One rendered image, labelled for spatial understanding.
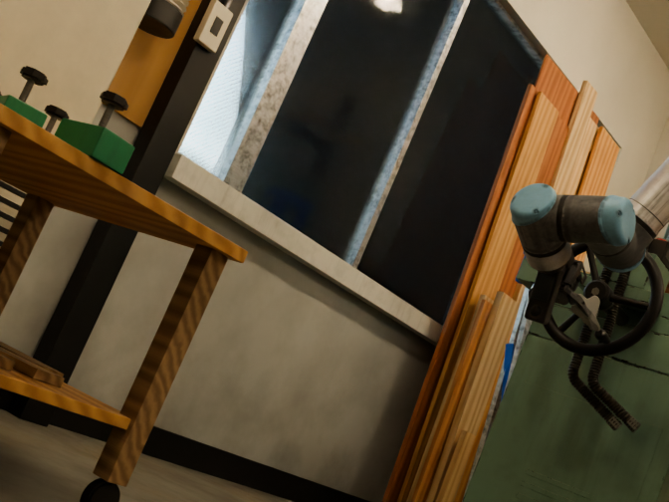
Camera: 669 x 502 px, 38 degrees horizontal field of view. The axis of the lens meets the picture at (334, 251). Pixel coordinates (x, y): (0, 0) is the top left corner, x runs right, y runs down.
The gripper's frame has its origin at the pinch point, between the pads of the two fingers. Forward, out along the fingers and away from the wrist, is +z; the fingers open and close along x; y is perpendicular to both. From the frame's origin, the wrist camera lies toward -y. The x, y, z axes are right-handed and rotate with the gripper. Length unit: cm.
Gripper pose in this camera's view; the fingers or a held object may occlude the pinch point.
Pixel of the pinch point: (564, 324)
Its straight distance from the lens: 214.9
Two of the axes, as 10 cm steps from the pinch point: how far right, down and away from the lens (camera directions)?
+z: 3.6, 6.5, 6.7
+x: -7.6, -2.1, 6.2
